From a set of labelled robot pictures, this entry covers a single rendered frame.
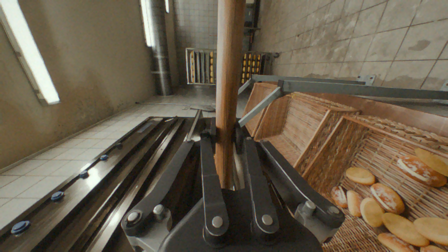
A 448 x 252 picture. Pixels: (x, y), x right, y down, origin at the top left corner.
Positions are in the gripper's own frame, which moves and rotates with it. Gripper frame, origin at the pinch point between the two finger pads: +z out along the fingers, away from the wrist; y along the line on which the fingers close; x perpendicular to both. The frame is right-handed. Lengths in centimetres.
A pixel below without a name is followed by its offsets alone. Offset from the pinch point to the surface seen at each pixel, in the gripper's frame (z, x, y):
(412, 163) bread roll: 7, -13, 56
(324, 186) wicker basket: 25, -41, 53
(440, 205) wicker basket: 0, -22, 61
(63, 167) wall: 52, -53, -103
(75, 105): 110, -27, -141
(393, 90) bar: 34, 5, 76
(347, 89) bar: 34, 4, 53
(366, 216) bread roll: 8, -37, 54
